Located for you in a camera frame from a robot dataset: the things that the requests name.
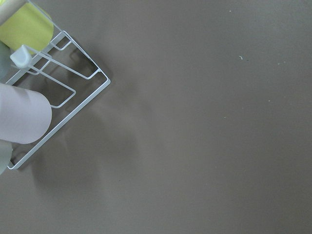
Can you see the pink cup on rack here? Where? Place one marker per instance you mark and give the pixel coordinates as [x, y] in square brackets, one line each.
[25, 115]

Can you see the white wire cup rack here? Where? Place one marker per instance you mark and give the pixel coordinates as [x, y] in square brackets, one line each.
[63, 72]

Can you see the yellow cup on rack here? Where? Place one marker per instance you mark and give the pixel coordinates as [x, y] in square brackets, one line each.
[23, 23]

